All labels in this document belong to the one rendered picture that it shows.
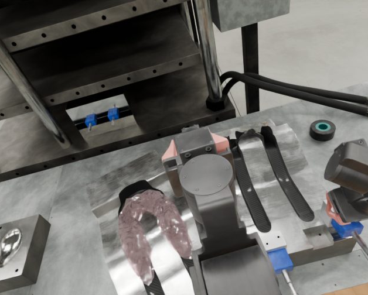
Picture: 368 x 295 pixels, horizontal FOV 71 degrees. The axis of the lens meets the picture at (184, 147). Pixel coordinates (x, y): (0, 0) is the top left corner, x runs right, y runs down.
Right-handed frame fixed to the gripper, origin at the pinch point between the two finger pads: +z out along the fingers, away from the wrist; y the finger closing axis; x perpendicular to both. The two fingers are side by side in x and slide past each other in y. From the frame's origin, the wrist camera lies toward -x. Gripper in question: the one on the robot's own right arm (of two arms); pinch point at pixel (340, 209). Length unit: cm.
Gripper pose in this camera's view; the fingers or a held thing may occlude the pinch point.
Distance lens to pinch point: 68.5
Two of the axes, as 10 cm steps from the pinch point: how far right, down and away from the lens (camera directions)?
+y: -9.8, 1.9, -0.4
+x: 1.9, 8.9, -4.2
